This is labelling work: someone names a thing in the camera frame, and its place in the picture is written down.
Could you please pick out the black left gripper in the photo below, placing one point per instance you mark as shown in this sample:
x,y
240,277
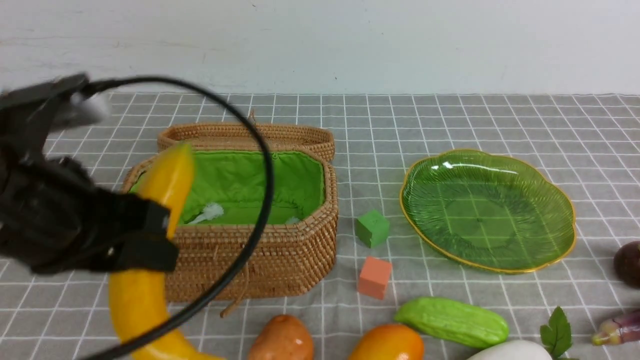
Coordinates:
x,y
54,218

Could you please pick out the yellow toy banana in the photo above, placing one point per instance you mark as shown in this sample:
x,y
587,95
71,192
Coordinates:
x,y
137,299

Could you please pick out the brown toy potato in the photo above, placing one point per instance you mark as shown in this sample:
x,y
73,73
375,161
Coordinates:
x,y
284,337

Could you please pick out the orange toy mango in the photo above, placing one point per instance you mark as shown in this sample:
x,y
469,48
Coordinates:
x,y
392,341

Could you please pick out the green toy bitter gourd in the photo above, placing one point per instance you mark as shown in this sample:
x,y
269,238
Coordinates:
x,y
454,321

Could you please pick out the white toy radish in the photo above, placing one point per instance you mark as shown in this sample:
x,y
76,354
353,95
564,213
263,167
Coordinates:
x,y
513,350

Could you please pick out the purple toy eggplant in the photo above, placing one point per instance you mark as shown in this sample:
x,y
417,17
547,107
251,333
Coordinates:
x,y
618,330

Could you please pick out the white fluffy tag in basket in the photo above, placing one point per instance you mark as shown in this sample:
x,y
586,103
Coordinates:
x,y
210,212

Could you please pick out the woven rattan basket green lining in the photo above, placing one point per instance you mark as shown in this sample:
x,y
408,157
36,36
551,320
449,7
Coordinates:
x,y
298,246

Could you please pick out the woven rattan basket lid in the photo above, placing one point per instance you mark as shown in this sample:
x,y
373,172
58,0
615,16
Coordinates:
x,y
316,140

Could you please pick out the green foam cube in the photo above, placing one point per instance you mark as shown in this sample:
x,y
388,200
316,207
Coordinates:
x,y
372,228

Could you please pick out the orange foam cube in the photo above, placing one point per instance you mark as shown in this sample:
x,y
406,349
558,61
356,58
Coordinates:
x,y
374,277

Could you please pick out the green glass leaf plate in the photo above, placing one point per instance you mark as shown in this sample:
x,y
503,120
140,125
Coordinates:
x,y
490,212

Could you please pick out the green radish leaf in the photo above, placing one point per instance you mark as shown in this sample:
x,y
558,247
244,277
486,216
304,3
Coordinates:
x,y
557,336

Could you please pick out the grey checked tablecloth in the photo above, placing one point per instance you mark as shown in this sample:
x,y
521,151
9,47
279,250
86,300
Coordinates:
x,y
586,145

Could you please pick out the dark purple mangosteen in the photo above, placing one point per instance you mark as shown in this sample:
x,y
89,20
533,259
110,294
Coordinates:
x,y
627,264

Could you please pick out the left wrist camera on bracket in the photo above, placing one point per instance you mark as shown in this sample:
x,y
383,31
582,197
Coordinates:
x,y
28,115

